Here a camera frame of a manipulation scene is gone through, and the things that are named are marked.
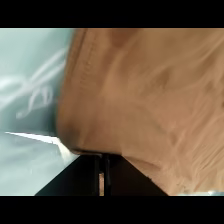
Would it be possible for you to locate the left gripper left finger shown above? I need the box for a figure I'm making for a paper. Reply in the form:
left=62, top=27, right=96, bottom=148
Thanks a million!
left=34, top=152, right=103, bottom=197

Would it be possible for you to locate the brown shirt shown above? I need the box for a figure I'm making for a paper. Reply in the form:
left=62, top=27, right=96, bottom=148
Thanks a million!
left=55, top=27, right=224, bottom=197

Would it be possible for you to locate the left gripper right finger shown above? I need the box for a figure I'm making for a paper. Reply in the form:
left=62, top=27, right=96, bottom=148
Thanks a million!
left=103, top=153, right=169, bottom=197

